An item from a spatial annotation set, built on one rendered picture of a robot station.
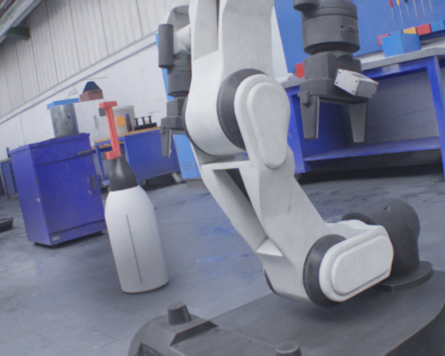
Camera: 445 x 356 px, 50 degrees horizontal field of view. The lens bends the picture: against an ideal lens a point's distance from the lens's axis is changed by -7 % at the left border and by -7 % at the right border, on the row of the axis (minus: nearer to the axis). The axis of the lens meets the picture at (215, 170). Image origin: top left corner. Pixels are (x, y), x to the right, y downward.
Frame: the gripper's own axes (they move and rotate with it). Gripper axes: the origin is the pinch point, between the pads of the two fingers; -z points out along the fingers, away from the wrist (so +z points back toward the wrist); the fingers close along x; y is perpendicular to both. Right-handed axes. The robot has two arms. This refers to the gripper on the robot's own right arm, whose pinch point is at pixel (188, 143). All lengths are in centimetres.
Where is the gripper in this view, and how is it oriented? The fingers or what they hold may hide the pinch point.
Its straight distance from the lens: 111.3
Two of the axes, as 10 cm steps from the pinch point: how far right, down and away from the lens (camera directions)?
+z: -0.2, -10.0, 0.3
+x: -8.4, 0.0, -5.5
